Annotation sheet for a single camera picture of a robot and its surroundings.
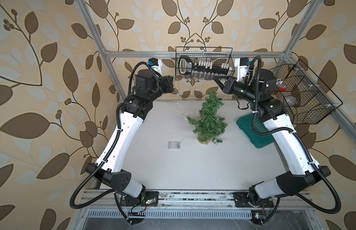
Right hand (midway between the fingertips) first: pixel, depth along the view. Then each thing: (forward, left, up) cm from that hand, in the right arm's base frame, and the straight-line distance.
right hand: (214, 78), depth 61 cm
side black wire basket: (-1, -50, -15) cm, 52 cm away
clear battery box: (-7, +21, -48) cm, 53 cm away
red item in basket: (+11, -44, -17) cm, 49 cm away
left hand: (+3, +19, +1) cm, 19 cm away
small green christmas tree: (-11, +2, -21) cm, 24 cm away
